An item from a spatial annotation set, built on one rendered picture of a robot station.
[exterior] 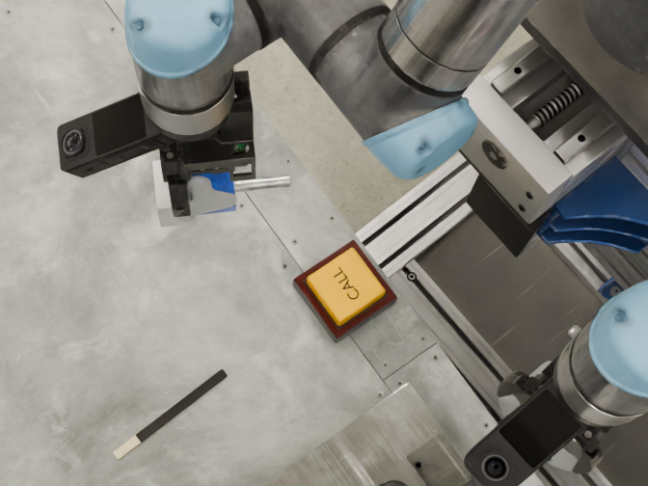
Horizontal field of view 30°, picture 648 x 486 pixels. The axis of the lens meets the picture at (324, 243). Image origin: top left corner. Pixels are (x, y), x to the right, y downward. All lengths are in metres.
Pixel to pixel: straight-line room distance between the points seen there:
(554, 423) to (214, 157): 0.36
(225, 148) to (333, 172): 1.17
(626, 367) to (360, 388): 0.52
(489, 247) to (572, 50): 0.84
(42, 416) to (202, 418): 0.16
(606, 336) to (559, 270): 1.17
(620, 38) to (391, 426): 0.42
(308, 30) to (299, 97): 1.38
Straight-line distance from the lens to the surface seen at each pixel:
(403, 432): 1.18
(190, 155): 1.03
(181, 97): 0.90
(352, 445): 1.17
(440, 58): 0.81
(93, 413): 1.27
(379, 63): 0.83
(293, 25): 0.88
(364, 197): 2.19
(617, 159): 1.29
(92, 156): 1.04
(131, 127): 1.02
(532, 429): 0.97
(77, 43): 1.41
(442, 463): 1.20
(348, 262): 1.27
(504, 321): 1.93
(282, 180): 1.19
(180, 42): 0.84
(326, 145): 2.22
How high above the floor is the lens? 2.04
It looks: 72 degrees down
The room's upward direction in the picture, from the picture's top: 10 degrees clockwise
